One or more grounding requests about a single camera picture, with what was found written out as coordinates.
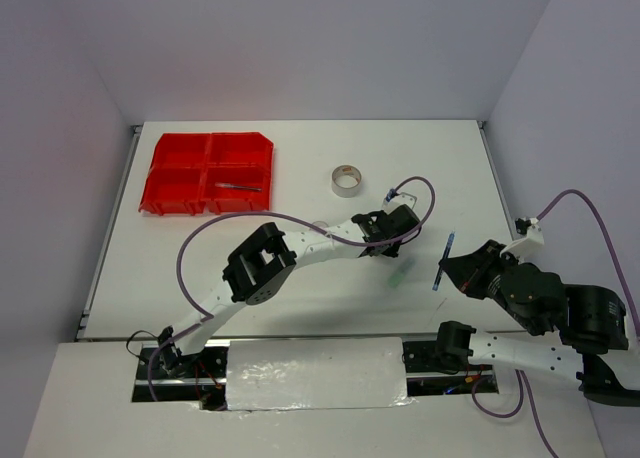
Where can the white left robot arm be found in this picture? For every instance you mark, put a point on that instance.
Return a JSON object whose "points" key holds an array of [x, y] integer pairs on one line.
{"points": [[260, 265]]}

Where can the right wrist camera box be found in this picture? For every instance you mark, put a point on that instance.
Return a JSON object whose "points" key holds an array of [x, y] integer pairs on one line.
{"points": [[530, 239]]}

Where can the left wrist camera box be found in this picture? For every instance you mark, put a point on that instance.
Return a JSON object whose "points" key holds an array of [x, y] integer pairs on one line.
{"points": [[402, 199]]}

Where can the large clear tape roll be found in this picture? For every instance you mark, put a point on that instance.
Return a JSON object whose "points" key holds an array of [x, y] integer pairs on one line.
{"points": [[346, 181]]}

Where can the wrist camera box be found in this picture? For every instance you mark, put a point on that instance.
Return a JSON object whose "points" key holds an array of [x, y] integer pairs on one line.
{"points": [[530, 239], [402, 199]]}

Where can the green highlighter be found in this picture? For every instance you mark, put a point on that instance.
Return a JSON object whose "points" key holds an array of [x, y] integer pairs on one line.
{"points": [[401, 272]]}

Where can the blue-capped spray bottle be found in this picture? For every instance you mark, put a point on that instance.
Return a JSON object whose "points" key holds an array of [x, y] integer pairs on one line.
{"points": [[391, 194]]}

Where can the teal ink pen refill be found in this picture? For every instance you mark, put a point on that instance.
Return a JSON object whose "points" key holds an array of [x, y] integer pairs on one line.
{"points": [[237, 187]]}

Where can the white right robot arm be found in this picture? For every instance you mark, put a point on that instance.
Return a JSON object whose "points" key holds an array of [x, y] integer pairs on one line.
{"points": [[594, 349]]}

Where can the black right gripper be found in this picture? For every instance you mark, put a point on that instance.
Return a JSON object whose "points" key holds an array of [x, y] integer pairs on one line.
{"points": [[465, 270]]}

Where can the blue ink pen refill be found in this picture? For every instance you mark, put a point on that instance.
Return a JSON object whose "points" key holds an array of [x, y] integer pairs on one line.
{"points": [[445, 256]]}

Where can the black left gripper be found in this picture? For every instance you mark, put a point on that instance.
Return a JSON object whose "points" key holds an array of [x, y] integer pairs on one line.
{"points": [[392, 251]]}

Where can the red four-compartment bin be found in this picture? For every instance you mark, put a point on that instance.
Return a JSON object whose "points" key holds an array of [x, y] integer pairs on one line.
{"points": [[185, 166]]}

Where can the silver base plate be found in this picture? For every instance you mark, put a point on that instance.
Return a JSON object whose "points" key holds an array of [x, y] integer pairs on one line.
{"points": [[287, 375]]}

